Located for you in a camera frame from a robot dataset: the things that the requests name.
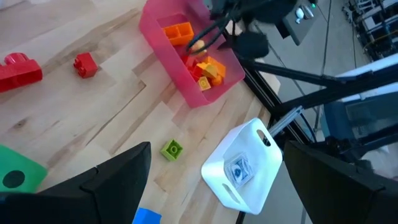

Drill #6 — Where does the white computer mouse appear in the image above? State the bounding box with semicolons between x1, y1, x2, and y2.
294;7;305;24

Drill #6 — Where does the pink plastic bin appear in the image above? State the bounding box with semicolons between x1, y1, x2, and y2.
139;0;246;109

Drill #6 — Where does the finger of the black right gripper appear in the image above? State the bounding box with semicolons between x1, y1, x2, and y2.
233;30;270;60

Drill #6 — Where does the long orange brick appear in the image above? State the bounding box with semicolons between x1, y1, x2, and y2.
162;21;195;47

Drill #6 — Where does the small red brick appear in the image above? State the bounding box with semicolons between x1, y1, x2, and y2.
73;52;99;78

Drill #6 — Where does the blue brick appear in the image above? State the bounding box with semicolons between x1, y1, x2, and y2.
132;207;162;224

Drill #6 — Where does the clear card packet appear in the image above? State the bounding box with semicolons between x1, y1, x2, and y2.
223;154;256;189

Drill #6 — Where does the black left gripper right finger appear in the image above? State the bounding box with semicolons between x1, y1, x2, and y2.
283;140;398;224

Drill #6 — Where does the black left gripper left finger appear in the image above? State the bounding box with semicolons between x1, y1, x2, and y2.
0;141;152;224

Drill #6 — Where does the small olive green brick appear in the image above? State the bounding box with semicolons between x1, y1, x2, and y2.
160;139;184;162

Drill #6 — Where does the black aluminium table frame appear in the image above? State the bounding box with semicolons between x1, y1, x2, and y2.
236;57;398;224

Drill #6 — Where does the red two-stud brick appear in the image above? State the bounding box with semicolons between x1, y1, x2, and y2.
0;52;44;93

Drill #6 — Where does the small translucent yellow brick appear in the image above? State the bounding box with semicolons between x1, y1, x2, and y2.
198;76;212;91

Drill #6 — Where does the white plastic bin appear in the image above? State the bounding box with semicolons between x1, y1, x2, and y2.
201;117;284;215

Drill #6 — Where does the black computer desk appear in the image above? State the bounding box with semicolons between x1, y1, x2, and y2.
281;0;320;46

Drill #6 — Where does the green foam die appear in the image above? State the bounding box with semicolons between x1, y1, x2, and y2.
0;144;49;194

